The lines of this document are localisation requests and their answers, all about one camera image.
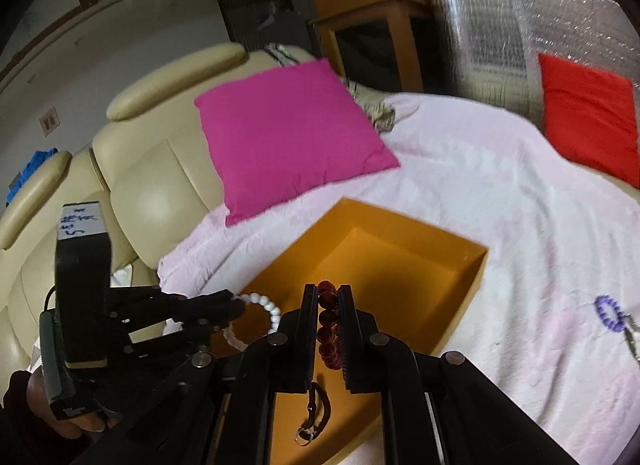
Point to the patterned cloth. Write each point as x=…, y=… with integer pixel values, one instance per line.
x=382, y=115

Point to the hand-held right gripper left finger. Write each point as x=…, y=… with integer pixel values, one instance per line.
x=310, y=325

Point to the blue cloth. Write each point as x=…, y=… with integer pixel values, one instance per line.
x=35, y=162

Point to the beige leather sofa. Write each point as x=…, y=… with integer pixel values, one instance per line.
x=150, y=195

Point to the person's left hand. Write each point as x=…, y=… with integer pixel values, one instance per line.
x=75, y=427

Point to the magenta pillow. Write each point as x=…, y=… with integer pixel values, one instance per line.
x=290, y=145

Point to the orange box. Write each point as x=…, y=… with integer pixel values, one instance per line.
x=400, y=265

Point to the wall switch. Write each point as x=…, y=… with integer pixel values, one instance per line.
x=50, y=121

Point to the red pillow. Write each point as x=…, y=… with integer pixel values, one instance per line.
x=590, y=115

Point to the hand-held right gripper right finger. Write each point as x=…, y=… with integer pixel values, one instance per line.
x=350, y=330

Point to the silver foil mat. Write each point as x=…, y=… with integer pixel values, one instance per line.
x=490, y=35

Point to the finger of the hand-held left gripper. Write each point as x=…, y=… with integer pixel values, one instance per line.
x=170, y=337
x=210, y=302

